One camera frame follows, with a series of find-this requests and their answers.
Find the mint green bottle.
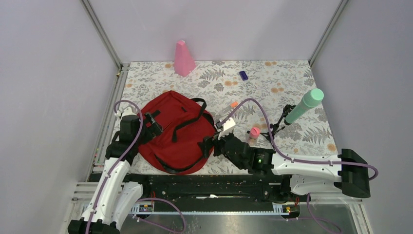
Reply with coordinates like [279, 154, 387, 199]
[284, 88, 324, 125]

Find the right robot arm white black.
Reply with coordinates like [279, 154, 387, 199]
[198, 133, 371, 201]

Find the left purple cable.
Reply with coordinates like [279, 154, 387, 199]
[84, 99, 188, 234]

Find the floral table mat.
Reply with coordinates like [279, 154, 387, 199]
[120, 60, 340, 175]

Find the pink capped small bottle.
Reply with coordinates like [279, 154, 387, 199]
[246, 127, 261, 146]

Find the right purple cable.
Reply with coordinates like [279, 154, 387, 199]
[215, 98, 379, 234]

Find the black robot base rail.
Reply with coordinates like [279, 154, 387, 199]
[122, 174, 310, 213]

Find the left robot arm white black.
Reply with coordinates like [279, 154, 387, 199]
[67, 108, 163, 234]

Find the pink cone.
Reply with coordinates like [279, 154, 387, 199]
[174, 40, 196, 77]

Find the purple cable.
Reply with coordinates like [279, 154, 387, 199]
[215, 98, 379, 234]
[84, 99, 188, 234]

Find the red student backpack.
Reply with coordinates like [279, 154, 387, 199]
[138, 91, 216, 175]

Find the slotted cable duct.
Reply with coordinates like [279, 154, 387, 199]
[131, 202, 300, 215]

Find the orange capped glue stick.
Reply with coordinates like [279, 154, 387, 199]
[220, 101, 238, 117]

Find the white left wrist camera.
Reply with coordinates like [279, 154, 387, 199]
[114, 106, 136, 118]

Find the small purple eraser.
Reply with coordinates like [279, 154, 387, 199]
[239, 71, 248, 81]

